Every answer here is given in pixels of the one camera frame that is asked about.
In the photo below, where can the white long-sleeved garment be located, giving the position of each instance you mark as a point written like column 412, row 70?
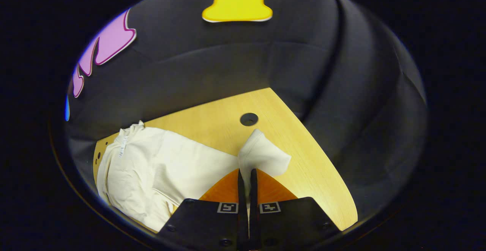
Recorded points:
column 171, row 160

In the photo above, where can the black backdrop cloth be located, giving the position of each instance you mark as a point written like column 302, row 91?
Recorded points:
column 228, row 68

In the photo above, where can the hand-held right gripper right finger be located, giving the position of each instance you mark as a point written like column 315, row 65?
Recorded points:
column 288, row 224

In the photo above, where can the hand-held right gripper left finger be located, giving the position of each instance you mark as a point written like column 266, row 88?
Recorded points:
column 212, row 224

